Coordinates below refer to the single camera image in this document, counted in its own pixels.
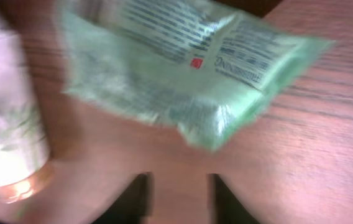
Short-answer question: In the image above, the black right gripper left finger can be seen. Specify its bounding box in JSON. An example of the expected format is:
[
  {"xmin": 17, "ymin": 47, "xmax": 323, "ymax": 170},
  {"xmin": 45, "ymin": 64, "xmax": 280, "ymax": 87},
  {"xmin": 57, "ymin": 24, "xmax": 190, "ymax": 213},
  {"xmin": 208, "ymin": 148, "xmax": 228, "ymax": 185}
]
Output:
[{"xmin": 91, "ymin": 172, "xmax": 152, "ymax": 224}]

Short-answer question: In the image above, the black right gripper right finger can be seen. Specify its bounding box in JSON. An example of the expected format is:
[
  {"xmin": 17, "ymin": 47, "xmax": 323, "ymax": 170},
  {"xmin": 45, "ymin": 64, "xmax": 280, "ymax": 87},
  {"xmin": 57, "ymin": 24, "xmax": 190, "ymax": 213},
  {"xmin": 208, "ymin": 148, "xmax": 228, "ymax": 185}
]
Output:
[{"xmin": 208, "ymin": 174, "xmax": 260, "ymax": 224}]

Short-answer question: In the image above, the white tube gold cap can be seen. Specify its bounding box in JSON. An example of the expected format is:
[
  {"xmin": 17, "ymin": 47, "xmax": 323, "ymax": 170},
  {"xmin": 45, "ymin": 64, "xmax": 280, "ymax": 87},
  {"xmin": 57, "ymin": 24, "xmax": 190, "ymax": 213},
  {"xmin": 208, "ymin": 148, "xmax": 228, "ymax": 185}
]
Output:
[{"xmin": 0, "ymin": 32, "xmax": 52, "ymax": 203}]

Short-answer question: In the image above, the light green wipes packet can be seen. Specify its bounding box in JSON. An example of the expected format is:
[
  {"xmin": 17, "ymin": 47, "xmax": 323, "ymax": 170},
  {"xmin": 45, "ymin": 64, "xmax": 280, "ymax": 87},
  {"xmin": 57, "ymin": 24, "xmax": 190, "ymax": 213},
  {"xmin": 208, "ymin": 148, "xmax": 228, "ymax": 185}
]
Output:
[{"xmin": 57, "ymin": 0, "xmax": 331, "ymax": 151}]

